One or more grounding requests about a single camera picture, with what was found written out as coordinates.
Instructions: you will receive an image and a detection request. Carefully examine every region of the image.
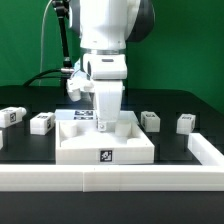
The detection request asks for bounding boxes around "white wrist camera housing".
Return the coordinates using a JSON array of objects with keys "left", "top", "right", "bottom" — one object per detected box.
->
[{"left": 66, "top": 53, "right": 127, "bottom": 101}]

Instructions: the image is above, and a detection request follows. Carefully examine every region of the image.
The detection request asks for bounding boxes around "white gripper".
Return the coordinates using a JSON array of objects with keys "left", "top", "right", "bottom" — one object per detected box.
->
[{"left": 93, "top": 80, "right": 123, "bottom": 131}]

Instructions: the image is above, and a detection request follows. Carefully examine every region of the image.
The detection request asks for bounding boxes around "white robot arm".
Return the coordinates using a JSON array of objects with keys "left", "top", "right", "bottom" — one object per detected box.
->
[{"left": 67, "top": 0, "right": 155, "bottom": 131}]

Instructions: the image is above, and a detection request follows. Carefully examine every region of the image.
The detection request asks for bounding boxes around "black cable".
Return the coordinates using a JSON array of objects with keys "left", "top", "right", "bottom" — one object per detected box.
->
[{"left": 22, "top": 68, "right": 74, "bottom": 88}]

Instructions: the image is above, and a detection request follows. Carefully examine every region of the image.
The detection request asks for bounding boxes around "white square tabletop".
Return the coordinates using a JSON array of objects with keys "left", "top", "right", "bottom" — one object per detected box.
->
[{"left": 55, "top": 120, "right": 155, "bottom": 165}]

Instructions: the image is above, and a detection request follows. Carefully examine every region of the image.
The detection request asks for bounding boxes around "white fiducial marker sheet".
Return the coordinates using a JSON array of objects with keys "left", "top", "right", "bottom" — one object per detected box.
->
[{"left": 55, "top": 109, "right": 139, "bottom": 124}]

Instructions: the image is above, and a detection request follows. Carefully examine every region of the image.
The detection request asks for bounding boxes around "white cable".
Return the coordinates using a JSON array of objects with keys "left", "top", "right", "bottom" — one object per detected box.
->
[{"left": 39, "top": 0, "right": 54, "bottom": 87}]

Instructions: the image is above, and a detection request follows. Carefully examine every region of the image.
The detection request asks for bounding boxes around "white fence wall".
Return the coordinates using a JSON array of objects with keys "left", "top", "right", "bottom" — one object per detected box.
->
[{"left": 0, "top": 133, "right": 224, "bottom": 192}]

